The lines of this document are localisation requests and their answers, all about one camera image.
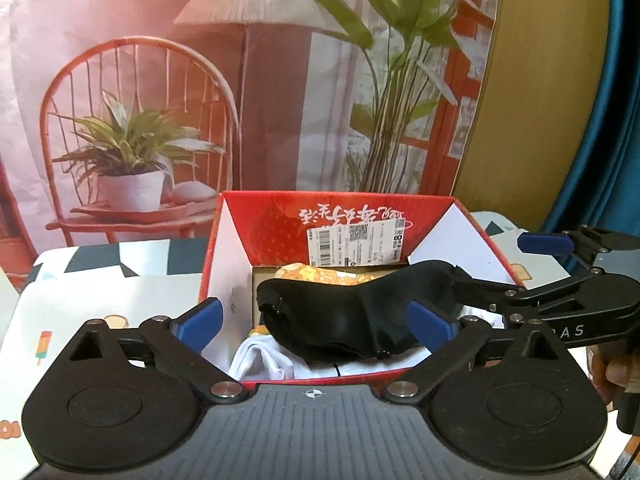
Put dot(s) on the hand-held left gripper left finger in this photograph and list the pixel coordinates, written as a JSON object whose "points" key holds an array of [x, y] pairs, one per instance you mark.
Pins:
{"points": [[205, 317]]}

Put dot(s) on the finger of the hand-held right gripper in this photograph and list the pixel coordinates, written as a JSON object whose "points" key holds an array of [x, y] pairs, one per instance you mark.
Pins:
{"points": [[495, 292], [545, 242]]}

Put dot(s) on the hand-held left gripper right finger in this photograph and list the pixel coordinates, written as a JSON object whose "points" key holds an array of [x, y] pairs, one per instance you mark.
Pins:
{"points": [[430, 321]]}

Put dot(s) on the black eye mask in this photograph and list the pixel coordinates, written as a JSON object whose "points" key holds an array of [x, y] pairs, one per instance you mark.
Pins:
{"points": [[350, 310]]}

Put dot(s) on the orange floral oven mitt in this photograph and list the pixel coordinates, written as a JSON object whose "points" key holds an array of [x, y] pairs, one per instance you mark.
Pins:
{"points": [[325, 274]]}

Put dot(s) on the red strawberry print cardboard box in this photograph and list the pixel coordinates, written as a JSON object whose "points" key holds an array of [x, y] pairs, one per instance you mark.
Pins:
{"points": [[280, 225]]}

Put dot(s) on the person's right hand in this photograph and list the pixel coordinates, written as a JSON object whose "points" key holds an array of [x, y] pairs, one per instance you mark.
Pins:
{"points": [[612, 372]]}

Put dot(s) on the blue curtain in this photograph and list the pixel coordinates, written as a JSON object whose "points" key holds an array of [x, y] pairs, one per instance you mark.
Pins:
{"points": [[600, 135]]}

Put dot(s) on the wall poster with plants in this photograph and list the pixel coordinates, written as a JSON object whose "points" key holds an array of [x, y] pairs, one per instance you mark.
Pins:
{"points": [[150, 85]]}

